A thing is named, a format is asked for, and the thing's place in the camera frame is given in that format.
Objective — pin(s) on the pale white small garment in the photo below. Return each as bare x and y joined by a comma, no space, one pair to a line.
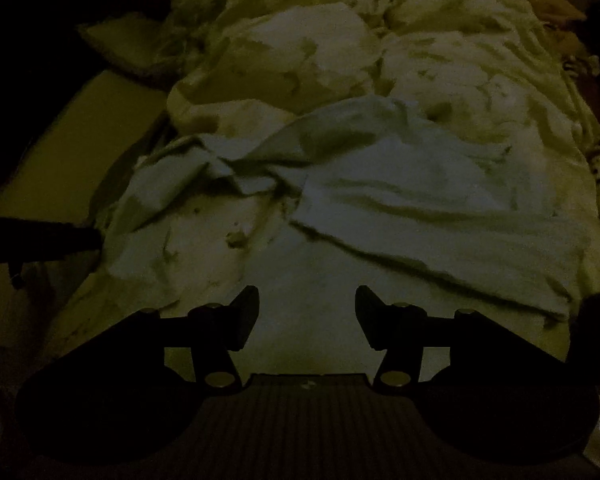
410,195

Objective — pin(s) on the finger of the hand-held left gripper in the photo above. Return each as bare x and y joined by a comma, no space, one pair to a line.
55,241

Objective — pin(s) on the leaf patterned pillow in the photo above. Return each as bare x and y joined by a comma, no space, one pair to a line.
145,45

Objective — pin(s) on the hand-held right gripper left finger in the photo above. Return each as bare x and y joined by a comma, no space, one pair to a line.
247,317

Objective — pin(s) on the yellow bed sheet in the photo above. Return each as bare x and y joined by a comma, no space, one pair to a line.
80,145

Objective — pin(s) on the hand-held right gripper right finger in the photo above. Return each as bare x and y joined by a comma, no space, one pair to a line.
367,317

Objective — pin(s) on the yellow-green quilt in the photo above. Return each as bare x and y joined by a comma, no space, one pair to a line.
430,50

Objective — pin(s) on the dark cloth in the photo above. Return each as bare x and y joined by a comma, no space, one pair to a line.
597,335

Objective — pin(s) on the tan cloth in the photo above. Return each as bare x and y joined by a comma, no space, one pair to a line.
560,7

